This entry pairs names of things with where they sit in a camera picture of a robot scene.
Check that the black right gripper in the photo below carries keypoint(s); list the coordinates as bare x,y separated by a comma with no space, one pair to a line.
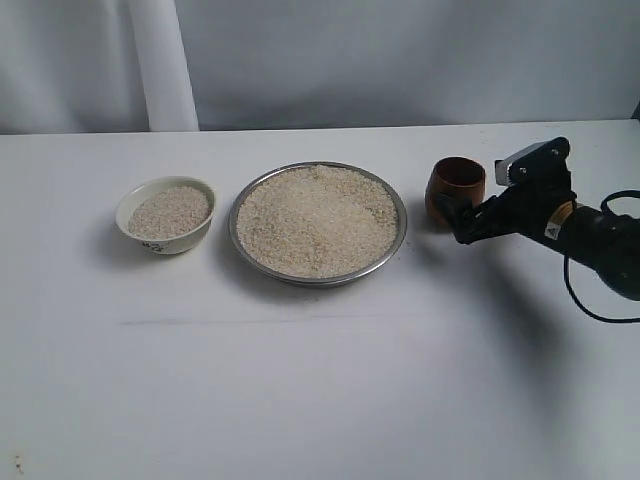
538,202

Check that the white floral ceramic bowl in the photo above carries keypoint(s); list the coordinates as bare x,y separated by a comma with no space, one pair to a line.
138,195

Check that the rice in bowl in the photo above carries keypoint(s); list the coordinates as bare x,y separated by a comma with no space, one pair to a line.
171,213

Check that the brown wooden cup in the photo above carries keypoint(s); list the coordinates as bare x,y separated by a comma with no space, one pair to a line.
458,177

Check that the rice heap in tray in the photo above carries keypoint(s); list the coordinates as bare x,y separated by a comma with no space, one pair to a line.
317,220

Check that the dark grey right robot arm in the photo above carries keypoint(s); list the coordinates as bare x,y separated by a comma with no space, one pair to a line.
603,241

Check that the white backdrop curtain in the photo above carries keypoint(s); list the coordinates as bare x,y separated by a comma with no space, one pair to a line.
125,66

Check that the round metal tray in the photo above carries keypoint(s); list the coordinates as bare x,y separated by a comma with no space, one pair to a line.
240,250

